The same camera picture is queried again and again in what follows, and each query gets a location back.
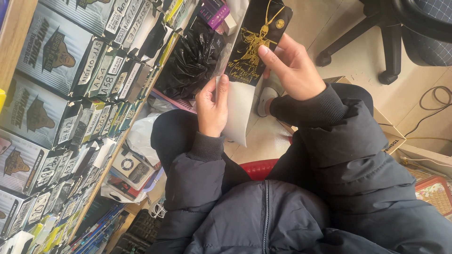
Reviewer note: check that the black plastic bag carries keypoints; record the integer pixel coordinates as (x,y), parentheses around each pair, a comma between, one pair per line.
(190,60)

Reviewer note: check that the white plastic bag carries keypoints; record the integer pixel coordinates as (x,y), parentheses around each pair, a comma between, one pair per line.
(141,137)

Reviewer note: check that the black office chair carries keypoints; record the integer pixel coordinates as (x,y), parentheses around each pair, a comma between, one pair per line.
(388,31)

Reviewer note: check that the black trousers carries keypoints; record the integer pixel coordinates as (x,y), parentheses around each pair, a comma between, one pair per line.
(173,136)

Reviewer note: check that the purple box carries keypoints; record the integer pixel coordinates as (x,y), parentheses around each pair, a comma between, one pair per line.
(215,13)

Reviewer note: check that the black ribbed crate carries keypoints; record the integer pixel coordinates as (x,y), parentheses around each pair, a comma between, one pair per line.
(141,229)

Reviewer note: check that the white paper sleeve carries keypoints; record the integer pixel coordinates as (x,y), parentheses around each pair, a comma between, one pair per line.
(240,113)

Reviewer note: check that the white shoe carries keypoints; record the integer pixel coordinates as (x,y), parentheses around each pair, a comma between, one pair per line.
(265,99)

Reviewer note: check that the brown cardboard box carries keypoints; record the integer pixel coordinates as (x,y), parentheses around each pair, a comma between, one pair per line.
(392,137)

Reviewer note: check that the pink plastic basket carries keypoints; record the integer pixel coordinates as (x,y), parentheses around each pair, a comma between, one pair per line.
(176,102)

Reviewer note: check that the woven tray with red rim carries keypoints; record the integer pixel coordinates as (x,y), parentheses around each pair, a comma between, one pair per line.
(435,194)

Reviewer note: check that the black puffer jacket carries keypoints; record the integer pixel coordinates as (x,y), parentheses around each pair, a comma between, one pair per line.
(300,218)

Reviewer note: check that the red plastic stool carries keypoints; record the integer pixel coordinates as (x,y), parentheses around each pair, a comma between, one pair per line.
(259,168)

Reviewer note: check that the shelf of screen protector boxes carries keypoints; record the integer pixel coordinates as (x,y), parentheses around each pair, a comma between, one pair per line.
(53,56)

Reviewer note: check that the pile of phone case packets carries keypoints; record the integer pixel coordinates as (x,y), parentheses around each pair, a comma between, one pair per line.
(132,171)

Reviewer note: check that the black packet with gold print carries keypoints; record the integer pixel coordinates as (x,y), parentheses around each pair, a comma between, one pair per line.
(256,31)

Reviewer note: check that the person's right hand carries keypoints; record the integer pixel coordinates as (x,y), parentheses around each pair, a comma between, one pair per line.
(296,74)

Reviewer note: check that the person's left hand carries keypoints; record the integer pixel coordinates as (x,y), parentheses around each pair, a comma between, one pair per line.
(212,113)

